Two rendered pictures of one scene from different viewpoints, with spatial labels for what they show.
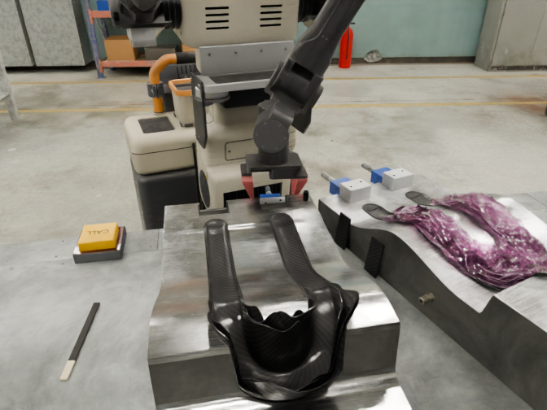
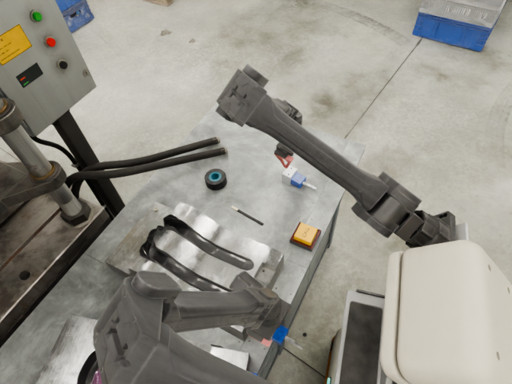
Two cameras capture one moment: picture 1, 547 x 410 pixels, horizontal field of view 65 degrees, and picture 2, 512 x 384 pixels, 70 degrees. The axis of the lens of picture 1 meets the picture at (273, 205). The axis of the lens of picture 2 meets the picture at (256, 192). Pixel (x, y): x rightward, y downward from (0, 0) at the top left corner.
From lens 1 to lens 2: 1.16 m
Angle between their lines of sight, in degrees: 88
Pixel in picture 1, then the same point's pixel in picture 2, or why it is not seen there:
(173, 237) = (252, 244)
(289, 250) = (207, 286)
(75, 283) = (283, 221)
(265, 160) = not seen: hidden behind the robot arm
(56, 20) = not seen: outside the picture
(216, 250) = (232, 257)
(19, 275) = (305, 204)
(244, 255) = (217, 264)
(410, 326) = not seen: hidden behind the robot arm
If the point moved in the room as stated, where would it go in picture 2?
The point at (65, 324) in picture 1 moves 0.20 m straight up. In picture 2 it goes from (259, 212) to (255, 177)
